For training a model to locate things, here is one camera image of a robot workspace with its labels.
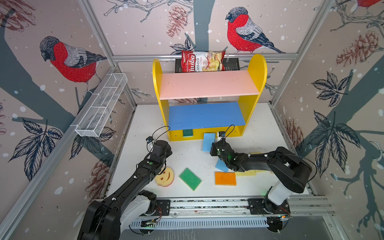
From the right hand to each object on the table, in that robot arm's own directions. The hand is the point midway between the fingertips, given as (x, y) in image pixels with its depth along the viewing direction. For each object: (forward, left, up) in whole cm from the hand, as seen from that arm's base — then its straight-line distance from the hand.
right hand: (210, 146), depth 91 cm
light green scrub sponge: (-19, +12, -2) cm, 23 cm away
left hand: (-5, +26, +7) cm, 27 cm away
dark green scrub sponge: (+11, +16, -1) cm, 19 cm away
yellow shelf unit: (+11, +14, +9) cm, 20 cm away
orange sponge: (-18, -8, -4) cm, 20 cm away
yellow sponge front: (-14, -22, -4) cm, 27 cm away
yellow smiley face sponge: (-20, +25, -1) cm, 32 cm away
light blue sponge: (+6, +1, 0) cm, 6 cm away
